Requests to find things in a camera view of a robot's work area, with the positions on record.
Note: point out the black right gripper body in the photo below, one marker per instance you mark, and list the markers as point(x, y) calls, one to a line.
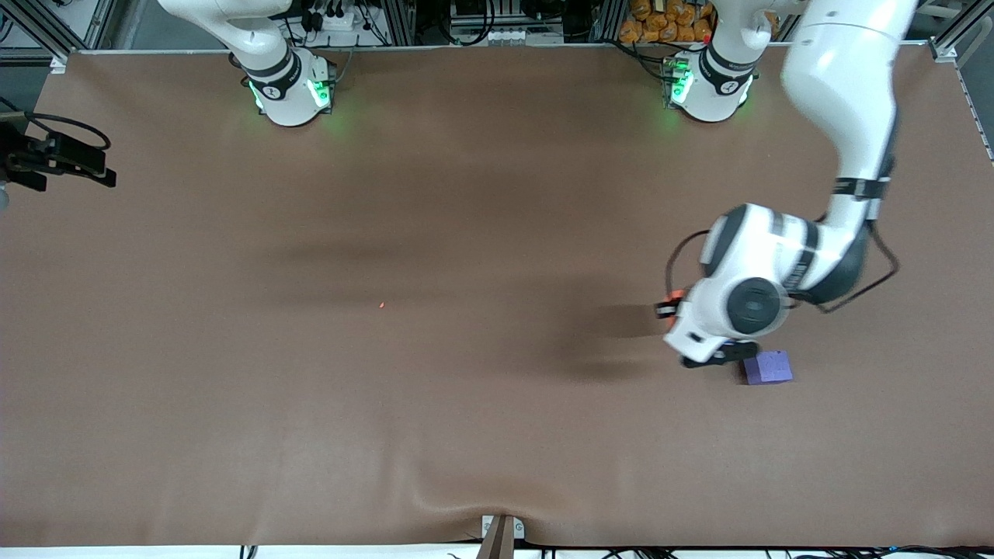
point(22, 157)

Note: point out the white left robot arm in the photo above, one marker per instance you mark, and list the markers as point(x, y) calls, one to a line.
point(839, 93)

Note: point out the purple foam block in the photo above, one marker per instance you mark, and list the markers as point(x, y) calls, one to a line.
point(770, 369)

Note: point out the brown table cover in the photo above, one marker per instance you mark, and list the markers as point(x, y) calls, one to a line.
point(497, 435)

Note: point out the white power strip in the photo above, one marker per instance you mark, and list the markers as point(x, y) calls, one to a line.
point(332, 20)

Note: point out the bag of orange items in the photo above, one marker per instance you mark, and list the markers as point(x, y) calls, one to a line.
point(660, 23)

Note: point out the white terminal block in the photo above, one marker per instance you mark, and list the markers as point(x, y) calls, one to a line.
point(524, 36)

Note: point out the aluminium table corner bracket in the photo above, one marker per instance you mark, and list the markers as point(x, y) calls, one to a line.
point(60, 64)
point(943, 49)

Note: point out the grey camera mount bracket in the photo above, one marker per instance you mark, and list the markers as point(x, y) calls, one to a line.
point(502, 536)

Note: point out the aluminium frame post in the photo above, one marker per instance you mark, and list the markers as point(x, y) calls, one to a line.
point(397, 19)
point(609, 19)

